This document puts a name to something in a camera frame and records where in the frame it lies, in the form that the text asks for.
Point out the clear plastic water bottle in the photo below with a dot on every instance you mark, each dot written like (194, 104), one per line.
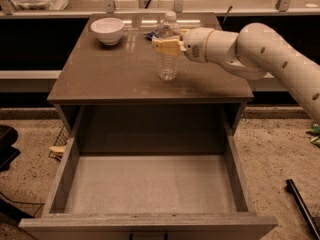
(169, 28)

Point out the wire basket on floor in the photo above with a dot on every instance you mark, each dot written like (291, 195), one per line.
(56, 151)

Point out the white ceramic bowl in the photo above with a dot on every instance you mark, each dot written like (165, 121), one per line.
(109, 31)

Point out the grey cabinet with glossy top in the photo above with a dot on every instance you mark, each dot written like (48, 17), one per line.
(118, 104)

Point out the dark blue calculator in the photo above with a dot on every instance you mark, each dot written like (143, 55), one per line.
(152, 34)

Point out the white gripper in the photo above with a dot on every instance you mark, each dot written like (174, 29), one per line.
(195, 44)

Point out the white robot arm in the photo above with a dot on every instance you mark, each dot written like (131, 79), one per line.
(252, 53)

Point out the open grey top drawer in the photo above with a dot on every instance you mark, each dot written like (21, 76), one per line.
(168, 172)

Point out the black bar on floor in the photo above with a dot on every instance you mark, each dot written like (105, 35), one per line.
(312, 222)

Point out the green packet on floor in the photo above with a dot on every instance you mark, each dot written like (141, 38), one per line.
(314, 131)

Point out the black object at left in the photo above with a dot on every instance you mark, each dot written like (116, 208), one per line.
(8, 136)

